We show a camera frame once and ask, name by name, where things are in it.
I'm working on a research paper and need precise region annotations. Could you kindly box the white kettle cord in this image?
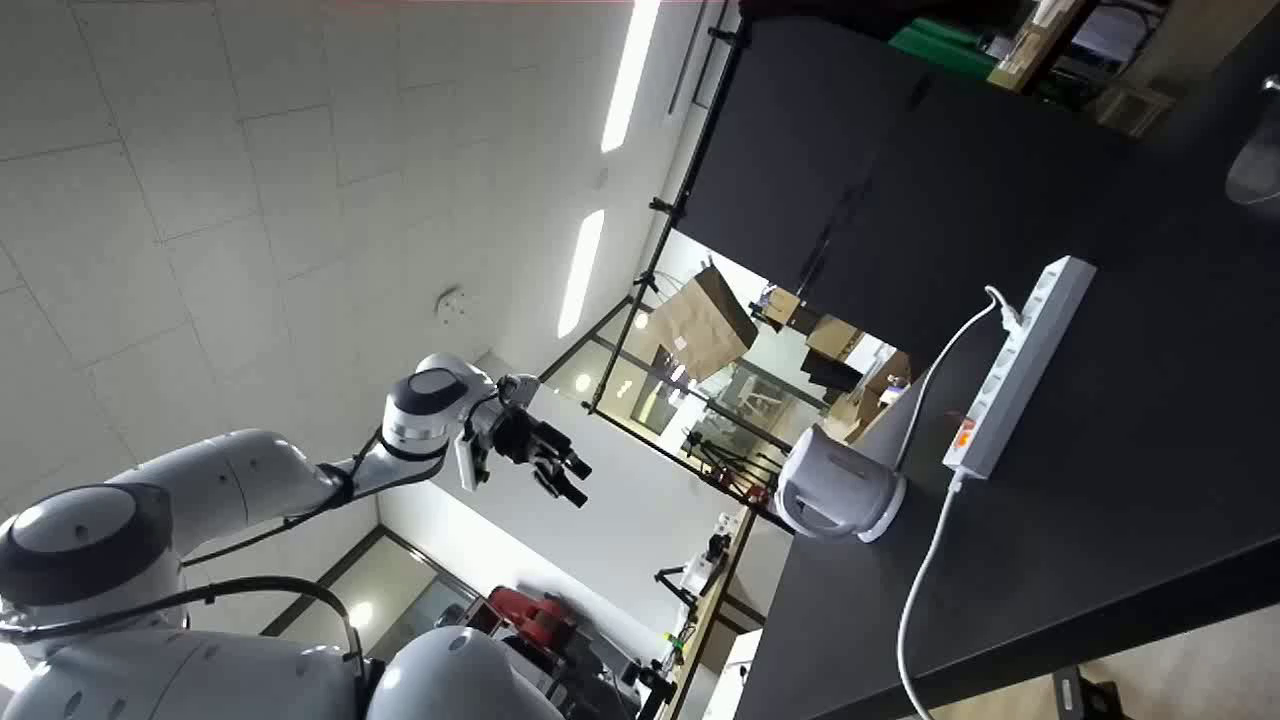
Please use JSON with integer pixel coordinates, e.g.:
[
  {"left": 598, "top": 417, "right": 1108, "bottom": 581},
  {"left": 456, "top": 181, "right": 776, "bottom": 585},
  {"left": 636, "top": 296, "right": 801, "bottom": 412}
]
[{"left": 896, "top": 282, "right": 1024, "bottom": 471}]

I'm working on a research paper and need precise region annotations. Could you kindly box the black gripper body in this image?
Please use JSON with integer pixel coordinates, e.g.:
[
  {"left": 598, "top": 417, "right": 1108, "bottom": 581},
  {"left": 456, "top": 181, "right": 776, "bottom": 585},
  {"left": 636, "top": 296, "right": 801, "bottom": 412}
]
[{"left": 488, "top": 410, "right": 563, "bottom": 464}]

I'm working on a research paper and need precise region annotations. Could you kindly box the white electric kettle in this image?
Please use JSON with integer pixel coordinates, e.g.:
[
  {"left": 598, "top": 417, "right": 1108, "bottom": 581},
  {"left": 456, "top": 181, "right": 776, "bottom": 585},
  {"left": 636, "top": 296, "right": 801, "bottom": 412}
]
[{"left": 773, "top": 427, "right": 903, "bottom": 545}]

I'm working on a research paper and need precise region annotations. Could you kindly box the white power strip cable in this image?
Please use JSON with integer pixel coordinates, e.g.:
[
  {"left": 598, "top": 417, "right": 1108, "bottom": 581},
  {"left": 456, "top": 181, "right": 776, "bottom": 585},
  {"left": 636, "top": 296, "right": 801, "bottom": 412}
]
[{"left": 892, "top": 471, "right": 969, "bottom": 720}]

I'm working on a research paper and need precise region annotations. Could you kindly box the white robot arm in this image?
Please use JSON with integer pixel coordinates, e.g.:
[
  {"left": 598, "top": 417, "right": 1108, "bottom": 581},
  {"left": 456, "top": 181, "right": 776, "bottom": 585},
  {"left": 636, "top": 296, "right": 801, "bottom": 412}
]
[{"left": 0, "top": 352, "right": 588, "bottom": 720}]

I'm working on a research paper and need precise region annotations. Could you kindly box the brown paper bag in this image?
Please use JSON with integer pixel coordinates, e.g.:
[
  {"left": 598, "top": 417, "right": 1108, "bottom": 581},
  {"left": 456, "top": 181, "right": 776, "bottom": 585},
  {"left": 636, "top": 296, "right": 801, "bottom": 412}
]
[{"left": 653, "top": 265, "right": 754, "bottom": 382}]

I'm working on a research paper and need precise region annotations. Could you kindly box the white power strip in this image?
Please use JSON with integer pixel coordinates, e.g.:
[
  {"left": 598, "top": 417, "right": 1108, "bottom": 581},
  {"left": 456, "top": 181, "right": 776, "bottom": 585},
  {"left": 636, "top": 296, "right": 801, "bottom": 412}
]
[{"left": 943, "top": 257, "right": 1096, "bottom": 480}]

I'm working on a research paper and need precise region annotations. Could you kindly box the red equipment case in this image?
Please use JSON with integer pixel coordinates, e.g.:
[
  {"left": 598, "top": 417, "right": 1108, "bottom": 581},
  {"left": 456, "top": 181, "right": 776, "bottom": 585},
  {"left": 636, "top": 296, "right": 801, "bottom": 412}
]
[{"left": 480, "top": 585, "right": 580, "bottom": 673}]

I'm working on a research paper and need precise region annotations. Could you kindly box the black backdrop panel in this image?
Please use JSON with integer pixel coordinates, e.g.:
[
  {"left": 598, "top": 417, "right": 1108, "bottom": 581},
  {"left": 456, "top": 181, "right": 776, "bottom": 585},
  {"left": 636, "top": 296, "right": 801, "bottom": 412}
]
[{"left": 681, "top": 17, "right": 1128, "bottom": 357}]

